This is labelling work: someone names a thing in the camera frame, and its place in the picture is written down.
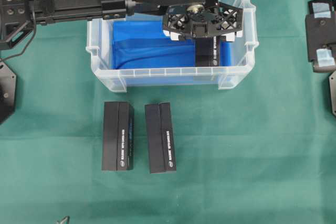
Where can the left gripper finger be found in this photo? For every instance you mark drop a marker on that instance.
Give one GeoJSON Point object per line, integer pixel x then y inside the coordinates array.
{"type": "Point", "coordinates": [226, 22]}
{"type": "Point", "coordinates": [177, 23]}

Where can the black RealSense box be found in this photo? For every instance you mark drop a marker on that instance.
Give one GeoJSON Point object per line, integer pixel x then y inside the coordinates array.
{"type": "Point", "coordinates": [160, 136]}
{"type": "Point", "coordinates": [207, 52]}
{"type": "Point", "coordinates": [118, 140]}

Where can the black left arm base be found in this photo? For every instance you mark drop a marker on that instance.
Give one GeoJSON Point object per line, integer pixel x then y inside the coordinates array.
{"type": "Point", "coordinates": [8, 89]}

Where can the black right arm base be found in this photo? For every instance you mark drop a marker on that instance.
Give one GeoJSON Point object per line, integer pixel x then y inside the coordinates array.
{"type": "Point", "coordinates": [332, 80]}

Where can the clear plastic storage case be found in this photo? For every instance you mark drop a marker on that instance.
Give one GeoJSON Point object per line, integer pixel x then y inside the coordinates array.
{"type": "Point", "coordinates": [243, 51]}

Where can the blue plastic liner sheet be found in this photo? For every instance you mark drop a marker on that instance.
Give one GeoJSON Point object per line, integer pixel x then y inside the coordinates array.
{"type": "Point", "coordinates": [142, 45]}

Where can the green table cloth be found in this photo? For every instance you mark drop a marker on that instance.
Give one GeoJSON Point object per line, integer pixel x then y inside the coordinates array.
{"type": "Point", "coordinates": [262, 152]}

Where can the grey bracket at bottom edge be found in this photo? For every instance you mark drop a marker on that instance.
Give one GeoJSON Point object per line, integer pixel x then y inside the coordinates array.
{"type": "Point", "coordinates": [64, 220]}

